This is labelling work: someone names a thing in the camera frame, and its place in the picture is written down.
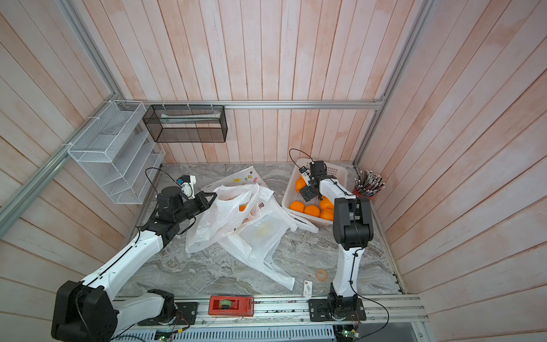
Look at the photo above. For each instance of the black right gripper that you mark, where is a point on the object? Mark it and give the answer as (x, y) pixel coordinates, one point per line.
(307, 193)

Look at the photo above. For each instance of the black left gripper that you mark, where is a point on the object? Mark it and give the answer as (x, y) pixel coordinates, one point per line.
(203, 201)

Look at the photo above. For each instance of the white printed plastic bag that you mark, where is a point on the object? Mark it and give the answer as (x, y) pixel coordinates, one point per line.
(224, 217)

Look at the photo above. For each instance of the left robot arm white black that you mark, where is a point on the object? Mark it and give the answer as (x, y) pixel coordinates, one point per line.
(86, 311)

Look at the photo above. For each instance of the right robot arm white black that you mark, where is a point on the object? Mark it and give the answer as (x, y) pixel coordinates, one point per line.
(352, 230)

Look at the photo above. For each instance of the red metal pencil bucket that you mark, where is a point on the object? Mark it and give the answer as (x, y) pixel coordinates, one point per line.
(362, 194)

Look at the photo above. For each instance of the red tape dispenser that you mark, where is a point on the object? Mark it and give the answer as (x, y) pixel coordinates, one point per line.
(240, 306)

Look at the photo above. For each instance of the small white card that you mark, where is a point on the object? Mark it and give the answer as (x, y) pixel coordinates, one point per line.
(307, 289)

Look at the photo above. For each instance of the black wire mesh basket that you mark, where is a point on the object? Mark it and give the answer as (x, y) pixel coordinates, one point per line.
(186, 123)

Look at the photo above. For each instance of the white wire mesh shelf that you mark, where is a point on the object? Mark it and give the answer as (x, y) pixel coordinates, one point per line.
(118, 157)

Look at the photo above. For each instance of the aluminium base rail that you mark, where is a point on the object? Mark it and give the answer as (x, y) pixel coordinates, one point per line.
(392, 317)

